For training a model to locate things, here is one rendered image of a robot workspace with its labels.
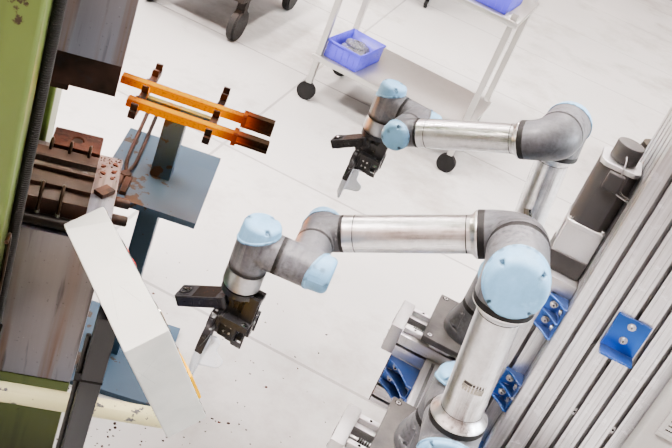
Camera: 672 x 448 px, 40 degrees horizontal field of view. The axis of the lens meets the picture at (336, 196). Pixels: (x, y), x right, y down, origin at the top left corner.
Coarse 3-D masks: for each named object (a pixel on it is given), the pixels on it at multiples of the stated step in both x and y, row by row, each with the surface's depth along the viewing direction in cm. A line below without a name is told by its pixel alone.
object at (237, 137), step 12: (132, 96) 249; (144, 108) 248; (156, 108) 248; (168, 108) 251; (180, 120) 250; (192, 120) 250; (204, 120) 252; (216, 132) 251; (228, 132) 251; (240, 132) 252; (240, 144) 252; (252, 144) 253; (264, 144) 252
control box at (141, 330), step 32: (64, 224) 169; (96, 224) 168; (96, 256) 162; (128, 256) 162; (96, 288) 157; (128, 288) 156; (128, 320) 152; (160, 320) 151; (128, 352) 148; (160, 352) 152; (160, 384) 157; (192, 384) 162; (160, 416) 162; (192, 416) 167
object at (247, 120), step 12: (132, 84) 258; (144, 84) 258; (156, 84) 260; (168, 96) 259; (180, 96) 259; (192, 96) 261; (204, 108) 261; (216, 108) 260; (228, 108) 263; (240, 120) 262; (252, 120) 262; (264, 120) 262; (264, 132) 264
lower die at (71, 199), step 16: (80, 160) 219; (96, 160) 221; (32, 176) 207; (48, 176) 209; (64, 176) 212; (80, 176) 213; (32, 192) 204; (48, 192) 206; (80, 192) 209; (32, 208) 205; (48, 208) 206; (64, 208) 206; (80, 208) 206
